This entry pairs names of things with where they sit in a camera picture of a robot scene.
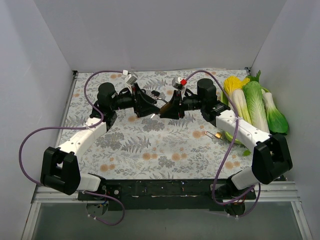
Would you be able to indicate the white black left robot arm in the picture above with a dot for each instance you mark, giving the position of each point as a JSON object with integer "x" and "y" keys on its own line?
{"x": 60, "y": 169}

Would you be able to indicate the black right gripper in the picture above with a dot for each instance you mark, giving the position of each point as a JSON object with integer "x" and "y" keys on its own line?
{"x": 180, "y": 104}

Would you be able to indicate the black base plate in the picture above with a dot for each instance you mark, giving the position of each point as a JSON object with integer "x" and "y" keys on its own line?
{"x": 162, "y": 194}

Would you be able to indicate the yellow-leaf napa cabbage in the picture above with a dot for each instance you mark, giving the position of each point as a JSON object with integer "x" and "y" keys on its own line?
{"x": 233, "y": 86}

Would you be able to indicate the floral patterned mat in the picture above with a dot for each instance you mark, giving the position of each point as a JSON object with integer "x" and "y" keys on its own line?
{"x": 152, "y": 148}

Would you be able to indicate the black-headed key bunch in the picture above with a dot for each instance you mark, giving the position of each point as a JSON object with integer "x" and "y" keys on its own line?
{"x": 154, "y": 94}

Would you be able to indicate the aluminium frame rail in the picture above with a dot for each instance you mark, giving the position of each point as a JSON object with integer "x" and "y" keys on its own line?
{"x": 278, "y": 216}

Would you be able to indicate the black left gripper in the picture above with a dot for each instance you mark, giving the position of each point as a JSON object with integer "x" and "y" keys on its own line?
{"x": 137, "y": 101}

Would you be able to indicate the green plastic basket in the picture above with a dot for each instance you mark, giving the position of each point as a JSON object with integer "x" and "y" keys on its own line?
{"x": 228, "y": 136}

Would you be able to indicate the bok choy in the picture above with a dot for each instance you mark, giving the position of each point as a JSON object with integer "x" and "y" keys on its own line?
{"x": 277, "y": 122}

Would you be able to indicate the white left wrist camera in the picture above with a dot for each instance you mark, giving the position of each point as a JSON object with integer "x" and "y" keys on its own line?
{"x": 130, "y": 79}

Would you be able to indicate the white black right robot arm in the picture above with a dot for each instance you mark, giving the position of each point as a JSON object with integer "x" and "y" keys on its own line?
{"x": 271, "y": 156}

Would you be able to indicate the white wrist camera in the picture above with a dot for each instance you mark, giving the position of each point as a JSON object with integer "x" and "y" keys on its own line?
{"x": 179, "y": 84}
{"x": 130, "y": 79}

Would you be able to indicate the small brass padlock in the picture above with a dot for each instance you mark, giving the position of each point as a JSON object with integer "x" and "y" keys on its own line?
{"x": 216, "y": 135}

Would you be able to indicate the large brass padlock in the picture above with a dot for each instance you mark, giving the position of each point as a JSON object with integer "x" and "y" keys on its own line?
{"x": 164, "y": 111}

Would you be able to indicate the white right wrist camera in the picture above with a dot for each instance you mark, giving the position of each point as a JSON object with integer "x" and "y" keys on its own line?
{"x": 179, "y": 84}

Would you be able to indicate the green napa cabbage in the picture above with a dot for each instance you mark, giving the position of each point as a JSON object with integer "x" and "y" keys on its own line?
{"x": 256, "y": 109}

